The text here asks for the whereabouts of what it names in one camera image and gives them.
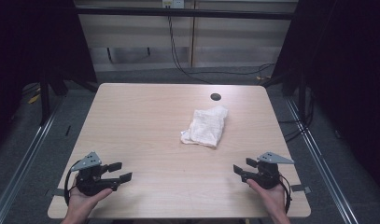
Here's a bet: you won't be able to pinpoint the white wall socket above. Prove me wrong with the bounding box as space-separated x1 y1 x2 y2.
162 0 186 9

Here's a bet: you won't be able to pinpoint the person's right hand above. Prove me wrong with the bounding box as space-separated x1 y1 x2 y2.
246 179 289 217

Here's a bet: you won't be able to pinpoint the black floor cables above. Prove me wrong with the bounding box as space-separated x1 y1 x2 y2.
276 88 316 144

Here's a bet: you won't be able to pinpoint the metal floor rail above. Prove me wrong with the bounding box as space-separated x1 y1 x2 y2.
0 92 65 224
285 95 360 224

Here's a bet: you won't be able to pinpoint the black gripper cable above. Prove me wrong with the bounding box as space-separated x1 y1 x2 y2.
278 173 293 216
63 160 82 207

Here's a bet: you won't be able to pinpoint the black hanging wall cable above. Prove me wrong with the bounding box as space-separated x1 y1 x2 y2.
166 15 276 86

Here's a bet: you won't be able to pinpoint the white towel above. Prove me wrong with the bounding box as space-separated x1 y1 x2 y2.
179 105 229 149

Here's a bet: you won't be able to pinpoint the yellow object on floor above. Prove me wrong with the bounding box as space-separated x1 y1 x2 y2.
27 92 41 105

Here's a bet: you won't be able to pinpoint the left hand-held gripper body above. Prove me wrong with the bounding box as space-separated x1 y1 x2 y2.
70 151 113 197

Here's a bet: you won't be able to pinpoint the black curtain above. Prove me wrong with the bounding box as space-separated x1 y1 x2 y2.
0 0 99 153
260 0 380 199

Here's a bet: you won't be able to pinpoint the black horizontal bar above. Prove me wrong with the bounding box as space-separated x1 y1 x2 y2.
75 6 297 21

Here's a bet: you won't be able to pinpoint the person's left hand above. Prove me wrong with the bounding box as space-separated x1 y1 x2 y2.
67 186 114 217

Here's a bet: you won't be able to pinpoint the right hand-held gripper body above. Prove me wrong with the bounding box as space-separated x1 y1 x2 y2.
244 151 295 190

